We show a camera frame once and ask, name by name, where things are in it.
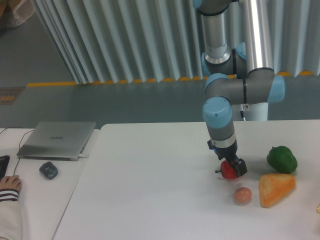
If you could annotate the yellow basket edge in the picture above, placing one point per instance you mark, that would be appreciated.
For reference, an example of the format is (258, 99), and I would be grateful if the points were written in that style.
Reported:
(318, 207)

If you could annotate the black keyboard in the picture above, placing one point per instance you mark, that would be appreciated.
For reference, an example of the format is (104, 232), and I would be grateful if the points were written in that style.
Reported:
(4, 162)

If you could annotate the silver closed laptop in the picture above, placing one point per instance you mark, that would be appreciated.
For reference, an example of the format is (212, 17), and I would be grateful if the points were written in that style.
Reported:
(59, 140)

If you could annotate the person's hand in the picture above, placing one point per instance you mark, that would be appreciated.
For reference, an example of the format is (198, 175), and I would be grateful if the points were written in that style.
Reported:
(11, 183)

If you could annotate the white laptop cable plug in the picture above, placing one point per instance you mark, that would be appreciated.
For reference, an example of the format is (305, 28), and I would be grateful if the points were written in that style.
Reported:
(82, 156)

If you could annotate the cream sleeved forearm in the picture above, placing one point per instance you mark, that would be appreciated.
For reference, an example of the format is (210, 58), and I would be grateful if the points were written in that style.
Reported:
(10, 215)

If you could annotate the orange toy bread slice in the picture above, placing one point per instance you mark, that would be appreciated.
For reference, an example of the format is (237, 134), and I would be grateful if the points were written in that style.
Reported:
(273, 187)

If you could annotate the white folding partition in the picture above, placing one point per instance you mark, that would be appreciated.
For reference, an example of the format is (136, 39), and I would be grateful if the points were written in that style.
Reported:
(151, 40)

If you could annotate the brown toy egg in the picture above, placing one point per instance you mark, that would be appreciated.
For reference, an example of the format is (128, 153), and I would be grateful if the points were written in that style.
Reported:
(242, 195)

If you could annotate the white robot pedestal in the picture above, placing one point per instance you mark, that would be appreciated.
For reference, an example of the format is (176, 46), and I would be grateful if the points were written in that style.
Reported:
(253, 112)

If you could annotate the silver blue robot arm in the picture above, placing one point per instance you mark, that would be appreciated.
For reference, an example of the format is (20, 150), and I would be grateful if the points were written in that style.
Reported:
(235, 76)

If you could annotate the green toy pepper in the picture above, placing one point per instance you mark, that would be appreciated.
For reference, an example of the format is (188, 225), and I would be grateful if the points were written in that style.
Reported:
(282, 159)

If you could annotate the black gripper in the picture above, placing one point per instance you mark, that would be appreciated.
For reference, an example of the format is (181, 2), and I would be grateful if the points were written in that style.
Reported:
(230, 154)

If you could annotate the red toy pepper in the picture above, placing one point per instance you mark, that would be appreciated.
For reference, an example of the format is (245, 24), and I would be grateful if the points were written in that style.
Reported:
(227, 171)

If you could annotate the dark grey mouse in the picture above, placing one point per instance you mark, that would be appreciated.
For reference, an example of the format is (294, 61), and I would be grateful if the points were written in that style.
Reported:
(49, 170)

